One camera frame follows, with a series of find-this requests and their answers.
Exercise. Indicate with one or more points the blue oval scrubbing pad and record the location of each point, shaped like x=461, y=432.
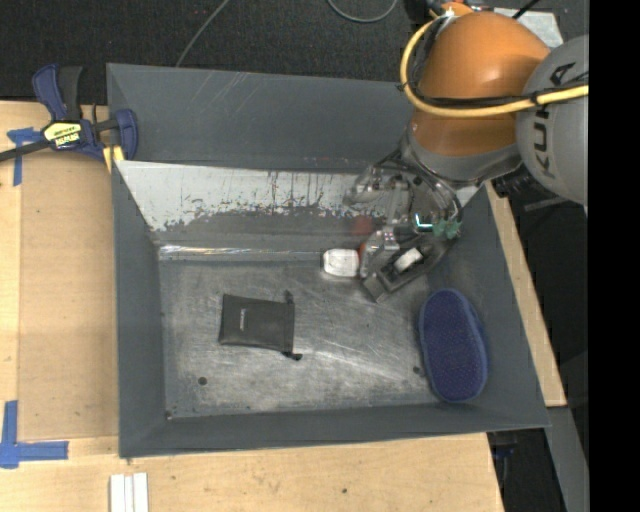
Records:
x=454, y=345

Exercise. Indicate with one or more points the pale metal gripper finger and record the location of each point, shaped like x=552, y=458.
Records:
x=371, y=260
x=367, y=189

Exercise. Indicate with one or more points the white rounded plastic block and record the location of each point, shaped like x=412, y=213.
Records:
x=340, y=262

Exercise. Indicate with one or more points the dark grey tape dispenser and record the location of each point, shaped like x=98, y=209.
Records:
x=400, y=280

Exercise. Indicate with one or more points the grey metal bin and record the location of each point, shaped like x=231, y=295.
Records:
x=310, y=325

